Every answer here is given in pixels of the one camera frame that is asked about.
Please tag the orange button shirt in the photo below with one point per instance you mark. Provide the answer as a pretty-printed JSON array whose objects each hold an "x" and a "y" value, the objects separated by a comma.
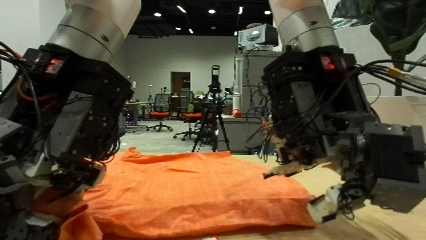
[{"x": 191, "y": 193}]

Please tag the wooden office desk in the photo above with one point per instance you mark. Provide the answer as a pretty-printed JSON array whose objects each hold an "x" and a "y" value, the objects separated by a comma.
[{"x": 135, "y": 104}]

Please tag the grey filing cabinet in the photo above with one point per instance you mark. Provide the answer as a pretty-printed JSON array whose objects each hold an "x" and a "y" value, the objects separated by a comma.
[{"x": 251, "y": 86}]

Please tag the grey low cabinet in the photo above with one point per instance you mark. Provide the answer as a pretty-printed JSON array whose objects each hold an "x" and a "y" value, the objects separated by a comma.
[{"x": 244, "y": 131}]

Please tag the red ball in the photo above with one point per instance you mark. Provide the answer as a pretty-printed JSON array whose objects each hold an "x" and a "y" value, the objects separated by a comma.
[{"x": 237, "y": 113}]

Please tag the orange seat office chair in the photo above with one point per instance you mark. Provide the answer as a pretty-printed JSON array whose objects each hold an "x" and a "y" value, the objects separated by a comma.
[
  {"x": 192, "y": 116},
  {"x": 160, "y": 114}
]

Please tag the brown door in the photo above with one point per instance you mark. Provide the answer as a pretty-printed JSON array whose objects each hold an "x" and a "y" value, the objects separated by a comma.
[{"x": 180, "y": 81}]

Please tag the grey boxy monitor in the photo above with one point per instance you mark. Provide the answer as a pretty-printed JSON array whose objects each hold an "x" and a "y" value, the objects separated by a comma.
[{"x": 259, "y": 36}]

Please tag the green leafy plant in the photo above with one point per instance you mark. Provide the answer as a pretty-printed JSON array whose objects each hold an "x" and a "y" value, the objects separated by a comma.
[{"x": 394, "y": 26}]

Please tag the black camera tripod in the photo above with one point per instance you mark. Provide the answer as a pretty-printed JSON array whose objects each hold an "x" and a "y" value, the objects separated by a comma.
[{"x": 215, "y": 90}]

